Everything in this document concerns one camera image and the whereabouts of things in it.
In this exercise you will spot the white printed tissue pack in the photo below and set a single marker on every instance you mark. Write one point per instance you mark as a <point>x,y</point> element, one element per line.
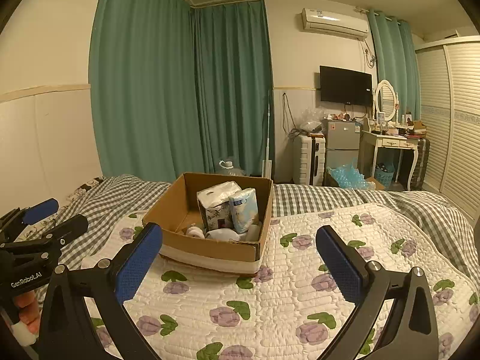
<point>215,206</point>

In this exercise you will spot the white air conditioner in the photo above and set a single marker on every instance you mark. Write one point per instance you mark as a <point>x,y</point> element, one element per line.
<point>333,24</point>

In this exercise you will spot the narrow teal window curtain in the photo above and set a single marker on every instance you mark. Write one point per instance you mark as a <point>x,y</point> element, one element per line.
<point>393,60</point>

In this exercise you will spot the white dressing table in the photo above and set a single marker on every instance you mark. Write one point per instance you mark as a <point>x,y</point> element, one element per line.
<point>390,142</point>

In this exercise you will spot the blue plastic basket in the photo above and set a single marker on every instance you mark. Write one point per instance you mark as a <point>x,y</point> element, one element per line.
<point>384,174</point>

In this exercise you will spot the white mop pole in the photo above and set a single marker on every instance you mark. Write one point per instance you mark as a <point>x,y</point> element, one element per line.
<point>268,138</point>

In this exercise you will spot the brown patterned bed sheet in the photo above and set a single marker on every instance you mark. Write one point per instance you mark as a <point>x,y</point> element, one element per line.
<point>86,187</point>

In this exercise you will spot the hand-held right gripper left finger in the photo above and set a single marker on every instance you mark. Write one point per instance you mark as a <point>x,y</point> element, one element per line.
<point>138,262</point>

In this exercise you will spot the small silver fridge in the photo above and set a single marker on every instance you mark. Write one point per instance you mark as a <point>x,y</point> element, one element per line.
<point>343,146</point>

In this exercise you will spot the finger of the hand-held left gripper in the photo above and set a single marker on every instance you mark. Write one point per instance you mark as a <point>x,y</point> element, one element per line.
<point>39,210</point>
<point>67,228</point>

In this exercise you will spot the light blue tissue pack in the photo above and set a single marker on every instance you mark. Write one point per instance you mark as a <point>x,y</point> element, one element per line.
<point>243,210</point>

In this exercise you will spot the person's left hand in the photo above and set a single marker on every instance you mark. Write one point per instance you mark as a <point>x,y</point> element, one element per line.
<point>28,309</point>

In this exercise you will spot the teal corner curtain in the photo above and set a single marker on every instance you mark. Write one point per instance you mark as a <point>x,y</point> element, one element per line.
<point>234,90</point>

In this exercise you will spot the clear plastic bag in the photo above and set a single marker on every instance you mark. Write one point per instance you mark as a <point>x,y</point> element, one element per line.
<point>311,122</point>

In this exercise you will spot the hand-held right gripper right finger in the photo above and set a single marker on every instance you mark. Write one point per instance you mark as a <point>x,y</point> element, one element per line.
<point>341,264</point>

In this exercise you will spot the black wall television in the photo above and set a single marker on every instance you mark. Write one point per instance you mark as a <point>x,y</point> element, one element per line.
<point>345,85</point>

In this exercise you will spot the white louvred wardrobe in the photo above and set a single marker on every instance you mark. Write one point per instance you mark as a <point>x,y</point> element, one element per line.
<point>453,120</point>

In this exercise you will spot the small photo frame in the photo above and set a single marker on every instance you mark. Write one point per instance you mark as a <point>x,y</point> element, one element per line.
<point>381,117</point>

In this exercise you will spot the white floral quilt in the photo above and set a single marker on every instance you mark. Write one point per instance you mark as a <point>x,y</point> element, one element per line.
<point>285,307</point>

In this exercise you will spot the wide teal curtain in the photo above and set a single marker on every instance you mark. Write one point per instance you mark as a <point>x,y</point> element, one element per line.
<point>146,82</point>

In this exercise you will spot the dark suitcase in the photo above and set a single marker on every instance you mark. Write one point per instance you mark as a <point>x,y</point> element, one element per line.
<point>422,163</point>

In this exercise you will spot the brown cardboard box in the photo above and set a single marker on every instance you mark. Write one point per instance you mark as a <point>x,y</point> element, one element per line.
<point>210,255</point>

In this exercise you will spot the clear plastic water jug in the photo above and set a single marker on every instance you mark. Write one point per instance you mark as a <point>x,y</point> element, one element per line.
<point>230,167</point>

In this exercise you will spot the white suitcase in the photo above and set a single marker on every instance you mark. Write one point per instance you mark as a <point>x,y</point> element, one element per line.
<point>305,159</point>

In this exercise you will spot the white oval mirror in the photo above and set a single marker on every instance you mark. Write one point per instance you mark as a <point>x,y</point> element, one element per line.
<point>386,99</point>

